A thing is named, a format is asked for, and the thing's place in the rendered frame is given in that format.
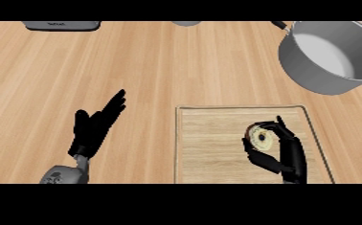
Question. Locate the wooden tray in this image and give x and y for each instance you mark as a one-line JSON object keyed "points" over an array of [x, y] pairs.
{"points": [[222, 152]]}

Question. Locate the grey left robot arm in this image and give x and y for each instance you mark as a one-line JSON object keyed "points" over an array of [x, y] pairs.
{"points": [[68, 171]]}

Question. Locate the small grey round object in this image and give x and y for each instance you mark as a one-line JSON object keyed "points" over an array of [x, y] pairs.
{"points": [[186, 23]]}

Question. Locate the dark grey flat appliance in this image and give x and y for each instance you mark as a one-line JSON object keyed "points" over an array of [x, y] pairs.
{"points": [[62, 25]]}

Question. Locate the cream and brown cupcake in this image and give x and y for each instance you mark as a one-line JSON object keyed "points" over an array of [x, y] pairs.
{"points": [[262, 137]]}

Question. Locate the grey metal pot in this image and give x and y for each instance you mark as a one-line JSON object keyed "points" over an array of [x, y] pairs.
{"points": [[325, 56]]}

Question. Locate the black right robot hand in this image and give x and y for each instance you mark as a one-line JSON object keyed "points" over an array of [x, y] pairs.
{"points": [[293, 153]]}

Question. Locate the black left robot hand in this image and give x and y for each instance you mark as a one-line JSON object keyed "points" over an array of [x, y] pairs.
{"points": [[93, 129]]}

